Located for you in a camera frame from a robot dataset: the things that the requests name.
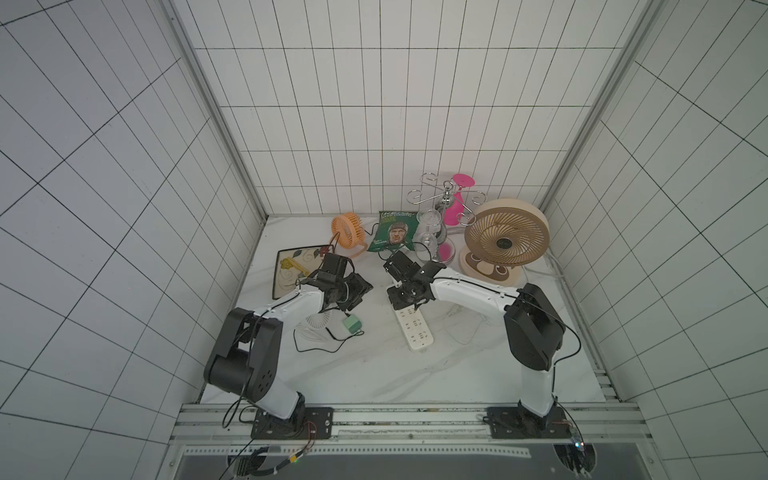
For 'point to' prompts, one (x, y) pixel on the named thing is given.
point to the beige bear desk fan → (502, 237)
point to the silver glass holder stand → (441, 206)
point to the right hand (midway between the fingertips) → (386, 303)
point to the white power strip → (416, 327)
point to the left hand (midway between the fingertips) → (367, 295)
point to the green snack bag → (394, 228)
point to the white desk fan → (313, 326)
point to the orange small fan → (348, 230)
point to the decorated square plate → (292, 262)
